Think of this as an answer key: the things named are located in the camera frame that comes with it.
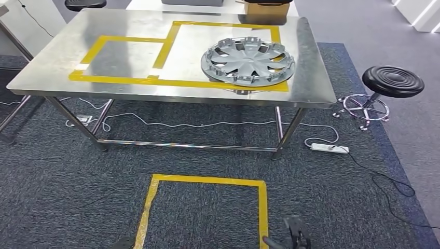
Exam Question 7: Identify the silver plastic wheel hubcap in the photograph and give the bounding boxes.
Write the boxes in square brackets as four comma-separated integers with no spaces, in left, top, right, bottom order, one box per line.
[200,36,296,88]

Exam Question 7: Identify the steel workbench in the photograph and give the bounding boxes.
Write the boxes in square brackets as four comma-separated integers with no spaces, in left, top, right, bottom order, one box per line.
[6,7,338,162]

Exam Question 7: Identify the brown cardboard box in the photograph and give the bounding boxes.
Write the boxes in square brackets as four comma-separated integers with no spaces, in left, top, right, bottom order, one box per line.
[244,3,291,16]

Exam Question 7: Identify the grey laptop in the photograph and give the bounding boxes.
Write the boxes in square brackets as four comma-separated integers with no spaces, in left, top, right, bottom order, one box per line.
[161,0,225,7]

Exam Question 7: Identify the white desk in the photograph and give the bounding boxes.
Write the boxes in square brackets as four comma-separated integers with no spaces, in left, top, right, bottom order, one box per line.
[125,0,300,17]

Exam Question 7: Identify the black seat chrome stool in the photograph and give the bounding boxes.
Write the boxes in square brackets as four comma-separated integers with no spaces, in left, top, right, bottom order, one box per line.
[332,65,425,132]
[64,0,107,12]

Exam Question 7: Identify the white cabinet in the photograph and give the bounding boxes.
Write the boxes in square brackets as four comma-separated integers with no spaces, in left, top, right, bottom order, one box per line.
[0,0,67,58]

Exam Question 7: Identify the white lit partition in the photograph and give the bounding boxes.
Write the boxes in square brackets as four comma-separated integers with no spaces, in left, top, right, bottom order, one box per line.
[392,0,440,34]

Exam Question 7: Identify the white floor cable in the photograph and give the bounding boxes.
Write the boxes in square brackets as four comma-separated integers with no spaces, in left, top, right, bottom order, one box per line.
[65,98,283,133]
[282,122,340,147]

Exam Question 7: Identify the black camera cable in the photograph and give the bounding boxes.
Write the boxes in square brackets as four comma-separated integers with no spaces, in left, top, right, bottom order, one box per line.
[262,235,287,249]

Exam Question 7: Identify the black floor cable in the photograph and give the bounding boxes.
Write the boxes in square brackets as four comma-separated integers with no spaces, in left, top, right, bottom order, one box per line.
[340,146,440,229]

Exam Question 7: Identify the thin black cabinet cable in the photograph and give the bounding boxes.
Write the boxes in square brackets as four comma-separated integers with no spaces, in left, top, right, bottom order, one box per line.
[17,0,56,38]

